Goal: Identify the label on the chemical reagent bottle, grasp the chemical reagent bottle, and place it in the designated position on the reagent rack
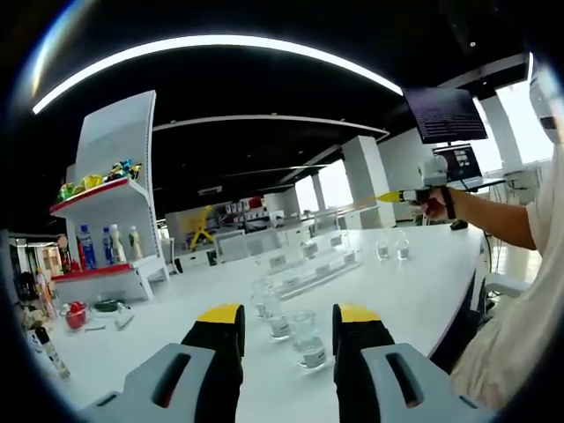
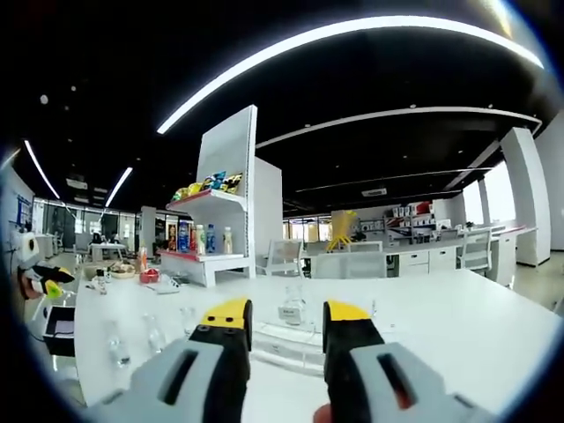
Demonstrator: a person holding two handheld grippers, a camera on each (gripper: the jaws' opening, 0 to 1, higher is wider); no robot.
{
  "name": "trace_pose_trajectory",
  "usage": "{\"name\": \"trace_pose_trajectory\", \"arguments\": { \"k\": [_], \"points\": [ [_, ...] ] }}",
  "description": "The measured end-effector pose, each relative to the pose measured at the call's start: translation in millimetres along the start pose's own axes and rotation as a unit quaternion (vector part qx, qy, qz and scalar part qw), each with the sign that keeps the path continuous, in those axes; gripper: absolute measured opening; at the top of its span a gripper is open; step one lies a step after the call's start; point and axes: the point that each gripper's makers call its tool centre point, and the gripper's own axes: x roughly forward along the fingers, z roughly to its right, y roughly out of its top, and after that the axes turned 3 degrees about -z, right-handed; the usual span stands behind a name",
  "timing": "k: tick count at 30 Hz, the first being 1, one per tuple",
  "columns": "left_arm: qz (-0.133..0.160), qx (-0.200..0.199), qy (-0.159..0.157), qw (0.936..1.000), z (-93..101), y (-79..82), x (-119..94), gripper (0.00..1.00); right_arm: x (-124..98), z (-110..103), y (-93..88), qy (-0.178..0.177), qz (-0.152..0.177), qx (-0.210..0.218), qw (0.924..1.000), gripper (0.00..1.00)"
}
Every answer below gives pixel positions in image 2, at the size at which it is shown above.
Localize storage shelves with boxes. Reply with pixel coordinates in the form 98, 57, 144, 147
359, 201, 437, 241

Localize wicker basket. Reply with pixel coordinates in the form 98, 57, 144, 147
108, 262, 137, 279

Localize black open box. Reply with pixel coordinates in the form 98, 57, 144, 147
41, 305, 77, 358

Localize curved ceiling light strip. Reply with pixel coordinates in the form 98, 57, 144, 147
157, 15, 545, 136

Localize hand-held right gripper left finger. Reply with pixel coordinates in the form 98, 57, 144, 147
85, 298, 255, 423

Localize white display shelf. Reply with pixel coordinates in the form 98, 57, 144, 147
158, 104, 283, 287

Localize person's left hand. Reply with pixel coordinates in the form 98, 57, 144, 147
19, 276, 44, 301

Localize clear acrylic reagent rack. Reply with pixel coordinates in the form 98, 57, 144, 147
251, 299, 397, 375

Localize grey desk partition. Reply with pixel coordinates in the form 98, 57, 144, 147
315, 250, 389, 279

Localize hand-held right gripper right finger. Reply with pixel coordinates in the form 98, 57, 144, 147
322, 300, 497, 423

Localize straight ceiling light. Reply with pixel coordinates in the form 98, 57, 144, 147
104, 166, 134, 208
24, 139, 61, 200

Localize white office chair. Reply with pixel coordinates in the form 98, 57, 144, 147
457, 228, 494, 272
257, 239, 305, 278

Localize yellow frame structure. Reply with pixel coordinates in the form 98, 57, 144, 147
325, 210, 359, 255

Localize clear chemical reagent bottle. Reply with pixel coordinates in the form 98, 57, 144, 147
278, 285, 309, 326
143, 313, 167, 353
179, 306, 197, 336
105, 321, 131, 369

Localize white office desk row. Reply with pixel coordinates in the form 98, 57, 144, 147
382, 224, 538, 274

